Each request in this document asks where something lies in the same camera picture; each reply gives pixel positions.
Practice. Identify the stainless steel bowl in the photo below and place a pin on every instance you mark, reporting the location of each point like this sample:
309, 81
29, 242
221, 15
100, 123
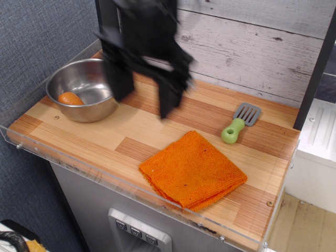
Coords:
85, 79

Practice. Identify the black frame post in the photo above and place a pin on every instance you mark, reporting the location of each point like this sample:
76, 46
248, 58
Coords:
107, 15
316, 76

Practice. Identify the yellow tape piece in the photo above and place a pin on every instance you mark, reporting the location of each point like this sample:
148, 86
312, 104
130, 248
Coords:
35, 246

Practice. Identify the clear acrylic table guard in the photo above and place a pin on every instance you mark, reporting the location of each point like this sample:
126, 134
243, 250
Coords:
259, 72

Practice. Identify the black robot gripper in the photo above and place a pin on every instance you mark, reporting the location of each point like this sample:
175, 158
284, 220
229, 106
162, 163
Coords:
143, 40

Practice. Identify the grey toy fridge cabinet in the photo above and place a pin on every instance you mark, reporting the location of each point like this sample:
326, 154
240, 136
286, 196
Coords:
111, 218

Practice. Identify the black left frame post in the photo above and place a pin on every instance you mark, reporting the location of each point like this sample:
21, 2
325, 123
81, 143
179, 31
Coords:
107, 15

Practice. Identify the green handled grey toy spatula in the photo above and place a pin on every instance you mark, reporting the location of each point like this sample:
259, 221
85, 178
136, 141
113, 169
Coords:
245, 115

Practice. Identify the white toy sink unit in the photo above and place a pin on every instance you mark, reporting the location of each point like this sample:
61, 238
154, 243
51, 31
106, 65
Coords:
311, 176

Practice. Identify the orange cloth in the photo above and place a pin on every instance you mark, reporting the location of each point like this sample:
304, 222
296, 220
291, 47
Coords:
192, 173

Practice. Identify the black right frame post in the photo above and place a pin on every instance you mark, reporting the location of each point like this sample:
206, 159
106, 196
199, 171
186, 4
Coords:
316, 76

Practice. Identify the orange toy carrot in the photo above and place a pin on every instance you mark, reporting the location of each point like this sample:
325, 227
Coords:
70, 98

